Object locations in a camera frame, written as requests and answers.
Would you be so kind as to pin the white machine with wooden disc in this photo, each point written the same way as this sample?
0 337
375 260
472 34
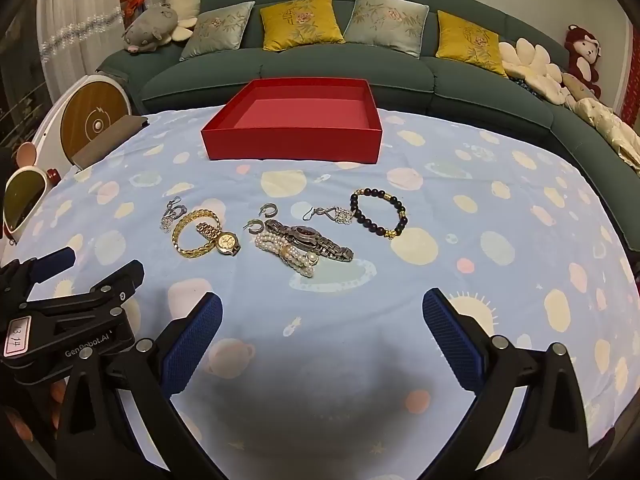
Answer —
92 117

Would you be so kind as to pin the gold hoop earring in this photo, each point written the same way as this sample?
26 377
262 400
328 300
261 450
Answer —
257 227
274 206

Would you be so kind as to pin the beige plush toy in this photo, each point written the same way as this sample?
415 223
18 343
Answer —
580 87

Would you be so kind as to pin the blue planet print tablecloth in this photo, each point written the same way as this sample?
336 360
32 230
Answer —
450 185

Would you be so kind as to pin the green sofa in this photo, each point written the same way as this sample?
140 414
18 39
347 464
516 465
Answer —
325 60

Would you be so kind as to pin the white flower cushion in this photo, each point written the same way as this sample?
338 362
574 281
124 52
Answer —
535 65

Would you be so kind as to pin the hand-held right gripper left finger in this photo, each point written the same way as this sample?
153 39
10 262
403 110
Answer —
197 345

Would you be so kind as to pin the red monkey plush toy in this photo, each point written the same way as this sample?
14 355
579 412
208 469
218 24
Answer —
580 40

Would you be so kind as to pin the silver wrist watch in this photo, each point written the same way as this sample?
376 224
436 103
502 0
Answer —
304 232

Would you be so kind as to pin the heart and flower dangle earring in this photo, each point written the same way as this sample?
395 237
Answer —
342 217

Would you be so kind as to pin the light green embroidered cushion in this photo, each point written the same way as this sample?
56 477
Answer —
385 22
220 30

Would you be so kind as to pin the cream satin cushion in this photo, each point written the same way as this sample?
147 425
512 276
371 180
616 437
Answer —
607 127

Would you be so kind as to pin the red cardboard box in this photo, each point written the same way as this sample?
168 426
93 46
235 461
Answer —
290 145

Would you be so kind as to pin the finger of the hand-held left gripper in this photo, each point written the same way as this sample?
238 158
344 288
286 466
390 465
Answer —
52 260
112 285

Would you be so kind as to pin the white lace curtain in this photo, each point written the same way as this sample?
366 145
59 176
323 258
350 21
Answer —
75 20

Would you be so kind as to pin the white framed mirror with ears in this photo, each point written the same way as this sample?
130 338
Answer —
22 197

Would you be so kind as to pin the gold wrist watch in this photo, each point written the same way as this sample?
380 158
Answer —
226 242

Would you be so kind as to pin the grey pig plush toy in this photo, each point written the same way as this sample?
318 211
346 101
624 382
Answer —
147 27

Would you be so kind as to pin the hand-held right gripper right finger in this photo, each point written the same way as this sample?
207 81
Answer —
450 340

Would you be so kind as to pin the red hanging cloth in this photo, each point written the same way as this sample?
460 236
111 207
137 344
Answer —
631 105

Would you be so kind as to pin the red curtain bow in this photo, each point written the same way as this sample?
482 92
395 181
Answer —
132 2

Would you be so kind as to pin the yellow embroidered cushion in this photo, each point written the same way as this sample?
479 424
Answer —
300 22
467 40

